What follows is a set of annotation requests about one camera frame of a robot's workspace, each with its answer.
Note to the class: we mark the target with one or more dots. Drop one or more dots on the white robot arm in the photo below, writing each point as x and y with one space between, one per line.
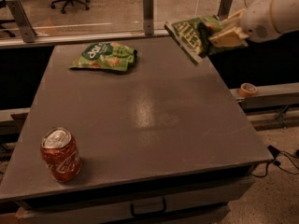
262 21

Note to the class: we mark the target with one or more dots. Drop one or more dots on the red coca-cola can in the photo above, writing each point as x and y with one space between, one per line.
60 153

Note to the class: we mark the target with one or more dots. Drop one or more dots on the green rice chip bag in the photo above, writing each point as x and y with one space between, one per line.
106 56

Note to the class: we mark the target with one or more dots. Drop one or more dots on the black drawer handle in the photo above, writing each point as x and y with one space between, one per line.
147 208

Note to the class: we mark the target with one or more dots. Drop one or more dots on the grey desk drawer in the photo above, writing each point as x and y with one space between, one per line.
206 203

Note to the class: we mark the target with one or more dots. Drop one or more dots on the right metal glass bracket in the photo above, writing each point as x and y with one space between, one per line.
224 9

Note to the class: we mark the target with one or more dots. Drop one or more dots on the clear glass barrier panel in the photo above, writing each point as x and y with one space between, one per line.
113 16

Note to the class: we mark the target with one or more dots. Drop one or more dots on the left metal glass bracket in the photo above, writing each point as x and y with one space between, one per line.
28 34

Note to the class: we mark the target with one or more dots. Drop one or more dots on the metal glass bracket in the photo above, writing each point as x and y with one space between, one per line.
148 9
224 9
28 34

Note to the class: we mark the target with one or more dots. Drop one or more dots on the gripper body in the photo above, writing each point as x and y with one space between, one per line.
258 20

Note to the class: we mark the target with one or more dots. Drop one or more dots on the green jalapeno kettle chip bag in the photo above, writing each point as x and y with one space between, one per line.
192 36

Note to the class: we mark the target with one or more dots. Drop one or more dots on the middle metal glass bracket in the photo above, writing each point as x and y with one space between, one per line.
148 9

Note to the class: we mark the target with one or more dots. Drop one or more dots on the orange tape roll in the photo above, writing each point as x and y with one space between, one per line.
247 90

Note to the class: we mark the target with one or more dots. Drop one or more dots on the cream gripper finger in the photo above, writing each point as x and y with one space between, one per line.
225 24
234 37

